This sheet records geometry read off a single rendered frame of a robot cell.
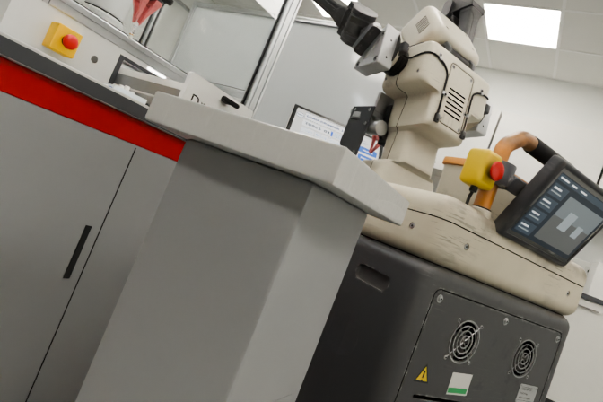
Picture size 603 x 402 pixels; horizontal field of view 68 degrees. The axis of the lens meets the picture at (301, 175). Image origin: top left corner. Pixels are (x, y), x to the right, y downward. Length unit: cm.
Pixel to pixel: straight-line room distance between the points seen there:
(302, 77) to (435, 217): 261
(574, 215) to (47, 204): 96
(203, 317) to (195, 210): 13
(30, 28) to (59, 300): 76
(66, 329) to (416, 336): 64
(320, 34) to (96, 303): 279
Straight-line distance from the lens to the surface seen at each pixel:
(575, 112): 500
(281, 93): 337
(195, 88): 129
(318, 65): 333
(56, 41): 140
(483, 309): 96
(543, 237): 101
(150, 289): 59
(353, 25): 136
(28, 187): 82
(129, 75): 150
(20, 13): 141
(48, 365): 100
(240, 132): 50
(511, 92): 507
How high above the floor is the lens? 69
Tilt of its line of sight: 4 degrees up
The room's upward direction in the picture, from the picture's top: 22 degrees clockwise
